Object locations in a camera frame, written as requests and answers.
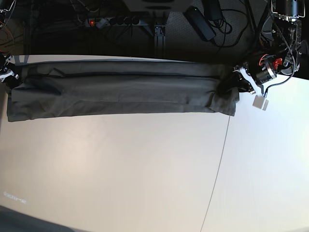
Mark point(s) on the aluminium table leg profile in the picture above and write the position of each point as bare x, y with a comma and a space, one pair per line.
160, 20

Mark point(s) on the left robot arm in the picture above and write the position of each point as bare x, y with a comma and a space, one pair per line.
273, 56

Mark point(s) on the olive green T-shirt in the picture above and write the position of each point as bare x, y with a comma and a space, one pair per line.
107, 87

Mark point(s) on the black power adapter brick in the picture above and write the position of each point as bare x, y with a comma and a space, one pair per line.
199, 24

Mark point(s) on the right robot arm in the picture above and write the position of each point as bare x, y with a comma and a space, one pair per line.
8, 74

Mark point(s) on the black tripod stand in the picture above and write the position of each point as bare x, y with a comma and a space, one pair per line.
253, 31

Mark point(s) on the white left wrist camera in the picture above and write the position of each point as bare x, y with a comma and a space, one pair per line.
260, 102

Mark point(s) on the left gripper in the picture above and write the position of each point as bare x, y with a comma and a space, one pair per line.
250, 77

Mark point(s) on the white power strip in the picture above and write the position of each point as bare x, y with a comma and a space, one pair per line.
112, 21

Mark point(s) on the small black power adapter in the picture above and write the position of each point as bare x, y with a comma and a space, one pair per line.
212, 10

